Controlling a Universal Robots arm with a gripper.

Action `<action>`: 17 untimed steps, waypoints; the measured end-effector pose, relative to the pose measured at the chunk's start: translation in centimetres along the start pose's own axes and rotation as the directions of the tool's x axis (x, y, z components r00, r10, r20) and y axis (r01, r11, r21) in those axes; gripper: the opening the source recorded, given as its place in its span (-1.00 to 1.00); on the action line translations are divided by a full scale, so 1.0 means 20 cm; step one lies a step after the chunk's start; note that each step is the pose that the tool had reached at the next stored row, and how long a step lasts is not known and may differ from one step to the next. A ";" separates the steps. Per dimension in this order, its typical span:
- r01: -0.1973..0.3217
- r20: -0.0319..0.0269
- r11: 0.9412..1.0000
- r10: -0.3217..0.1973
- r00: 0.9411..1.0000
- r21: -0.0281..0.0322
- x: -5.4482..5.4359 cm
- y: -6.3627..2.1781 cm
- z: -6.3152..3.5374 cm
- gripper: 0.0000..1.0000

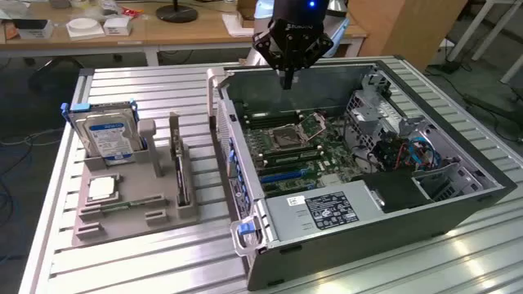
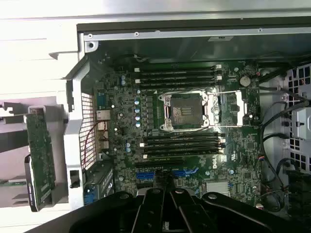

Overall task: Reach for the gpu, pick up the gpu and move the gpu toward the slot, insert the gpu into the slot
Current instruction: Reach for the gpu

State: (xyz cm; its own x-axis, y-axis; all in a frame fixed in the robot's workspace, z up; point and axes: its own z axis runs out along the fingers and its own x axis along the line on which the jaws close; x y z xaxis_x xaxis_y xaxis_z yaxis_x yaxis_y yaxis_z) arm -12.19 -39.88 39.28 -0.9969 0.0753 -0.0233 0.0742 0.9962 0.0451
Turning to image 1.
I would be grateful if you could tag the wooden cabinet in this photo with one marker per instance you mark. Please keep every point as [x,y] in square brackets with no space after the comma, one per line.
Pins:
[408,27]

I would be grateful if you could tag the blue expansion slot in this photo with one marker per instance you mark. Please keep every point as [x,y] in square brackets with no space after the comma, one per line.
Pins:
[281,177]

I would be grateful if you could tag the open black PC case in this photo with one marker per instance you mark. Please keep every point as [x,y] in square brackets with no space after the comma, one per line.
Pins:
[367,245]

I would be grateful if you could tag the low silver disk bay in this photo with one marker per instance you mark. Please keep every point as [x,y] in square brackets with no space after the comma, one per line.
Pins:
[450,183]

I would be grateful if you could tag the grey printed parts rack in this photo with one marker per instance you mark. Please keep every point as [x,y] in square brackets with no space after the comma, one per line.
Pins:
[139,186]

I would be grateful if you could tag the grey cup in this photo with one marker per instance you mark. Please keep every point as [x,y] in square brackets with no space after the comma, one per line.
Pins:
[60,3]

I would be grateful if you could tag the green motherboard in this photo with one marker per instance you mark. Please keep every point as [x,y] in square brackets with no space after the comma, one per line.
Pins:
[327,159]

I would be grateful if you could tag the metal socket cover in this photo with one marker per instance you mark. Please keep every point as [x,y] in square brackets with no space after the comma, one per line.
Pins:
[314,122]

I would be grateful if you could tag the green RAM stick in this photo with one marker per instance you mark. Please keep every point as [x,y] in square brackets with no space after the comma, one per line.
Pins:
[123,205]

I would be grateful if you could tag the orange item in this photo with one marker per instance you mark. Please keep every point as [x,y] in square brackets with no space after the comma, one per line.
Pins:
[9,30]

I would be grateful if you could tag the tall silver disk bay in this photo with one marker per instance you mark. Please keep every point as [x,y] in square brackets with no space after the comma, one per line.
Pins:
[367,125]

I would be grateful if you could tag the black floor pedal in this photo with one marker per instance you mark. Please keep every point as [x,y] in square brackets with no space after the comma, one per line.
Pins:
[450,67]

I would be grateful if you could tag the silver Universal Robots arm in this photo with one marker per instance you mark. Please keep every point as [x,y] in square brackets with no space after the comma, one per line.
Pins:
[261,12]

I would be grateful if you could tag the wooden desk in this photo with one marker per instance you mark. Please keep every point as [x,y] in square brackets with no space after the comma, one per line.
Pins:
[183,33]

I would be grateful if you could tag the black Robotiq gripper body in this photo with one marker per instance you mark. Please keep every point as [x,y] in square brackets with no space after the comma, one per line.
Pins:
[297,30]

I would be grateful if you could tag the white paper stack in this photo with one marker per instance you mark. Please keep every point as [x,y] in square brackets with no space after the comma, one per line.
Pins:
[236,26]

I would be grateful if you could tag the CPU socket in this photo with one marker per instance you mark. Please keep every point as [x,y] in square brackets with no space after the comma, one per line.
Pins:
[285,137]

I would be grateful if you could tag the grey power supply unit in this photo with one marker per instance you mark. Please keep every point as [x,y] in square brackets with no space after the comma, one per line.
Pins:
[327,208]

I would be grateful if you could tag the black round stand base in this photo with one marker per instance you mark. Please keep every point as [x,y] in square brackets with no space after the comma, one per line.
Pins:
[176,13]

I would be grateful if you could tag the red packet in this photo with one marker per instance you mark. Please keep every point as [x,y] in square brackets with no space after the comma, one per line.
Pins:
[131,13]

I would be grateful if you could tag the silver chipset heatsink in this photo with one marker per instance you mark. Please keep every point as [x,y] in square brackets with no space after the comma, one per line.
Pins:
[334,180]

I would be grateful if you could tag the white box with black lid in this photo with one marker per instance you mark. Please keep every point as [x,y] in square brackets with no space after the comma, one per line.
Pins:
[36,30]

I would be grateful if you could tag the blue case release latch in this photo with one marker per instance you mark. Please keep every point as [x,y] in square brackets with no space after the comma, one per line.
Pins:
[244,229]

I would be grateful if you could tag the hard disk in blue caddy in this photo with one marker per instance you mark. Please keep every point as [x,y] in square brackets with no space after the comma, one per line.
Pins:
[105,137]

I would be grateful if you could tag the RAM stick with label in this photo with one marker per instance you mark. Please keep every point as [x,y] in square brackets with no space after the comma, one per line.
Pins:
[292,154]

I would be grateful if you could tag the silver CPU chip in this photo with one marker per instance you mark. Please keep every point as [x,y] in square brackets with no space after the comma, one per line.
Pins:
[101,188]

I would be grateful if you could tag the white block with round hole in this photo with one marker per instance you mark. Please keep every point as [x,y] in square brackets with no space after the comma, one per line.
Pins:
[83,29]

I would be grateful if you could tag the white table frame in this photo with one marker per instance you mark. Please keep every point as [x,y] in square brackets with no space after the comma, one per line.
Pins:
[510,72]

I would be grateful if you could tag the small white labelled box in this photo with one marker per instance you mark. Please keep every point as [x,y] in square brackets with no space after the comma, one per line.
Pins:
[117,26]

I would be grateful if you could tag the Nvidia Quadro graphics card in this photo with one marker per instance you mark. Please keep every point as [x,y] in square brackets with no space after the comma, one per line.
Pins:
[181,171]

